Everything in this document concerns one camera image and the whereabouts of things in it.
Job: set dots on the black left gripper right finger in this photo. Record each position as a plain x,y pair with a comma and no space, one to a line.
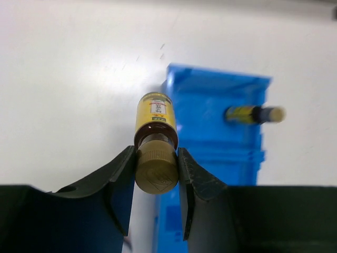
264,219

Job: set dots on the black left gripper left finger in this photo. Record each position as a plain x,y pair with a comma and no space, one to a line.
90,215

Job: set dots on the yellow label bottle gold cap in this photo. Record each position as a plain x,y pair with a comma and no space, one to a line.
254,114

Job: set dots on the blue bin middle compartment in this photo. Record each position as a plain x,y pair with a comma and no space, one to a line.
205,174

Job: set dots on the blue bin compartment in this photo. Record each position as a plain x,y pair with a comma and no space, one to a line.
200,98
205,174

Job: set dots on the blue bin far compartment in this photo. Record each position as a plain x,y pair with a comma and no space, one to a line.
200,98

